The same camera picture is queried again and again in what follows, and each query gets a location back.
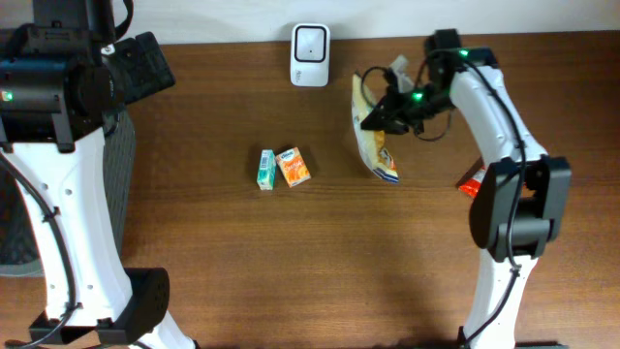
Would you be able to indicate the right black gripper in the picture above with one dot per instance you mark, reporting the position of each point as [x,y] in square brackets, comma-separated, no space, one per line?
[392,107]

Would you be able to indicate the beige snack bag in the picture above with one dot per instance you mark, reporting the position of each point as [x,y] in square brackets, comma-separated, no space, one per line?
[370,144]

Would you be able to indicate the red Hacks candy bag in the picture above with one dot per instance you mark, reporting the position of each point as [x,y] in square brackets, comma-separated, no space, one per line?
[472,184]

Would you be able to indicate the orange tissue pack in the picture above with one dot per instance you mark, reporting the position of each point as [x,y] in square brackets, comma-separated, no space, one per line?
[293,167]

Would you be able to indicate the teal tissue pack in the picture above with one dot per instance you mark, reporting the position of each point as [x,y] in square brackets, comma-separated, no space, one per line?
[266,170]

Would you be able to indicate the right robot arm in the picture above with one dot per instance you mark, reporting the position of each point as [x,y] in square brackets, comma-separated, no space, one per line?
[522,197]

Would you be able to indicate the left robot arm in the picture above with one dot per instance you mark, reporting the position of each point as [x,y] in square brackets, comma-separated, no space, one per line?
[62,76]

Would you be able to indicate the white barcode scanner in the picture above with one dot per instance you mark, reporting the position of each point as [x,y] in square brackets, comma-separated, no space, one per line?
[310,54]

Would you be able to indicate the grey plastic mesh basket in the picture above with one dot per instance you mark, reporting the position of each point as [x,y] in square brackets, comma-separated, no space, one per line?
[19,251]

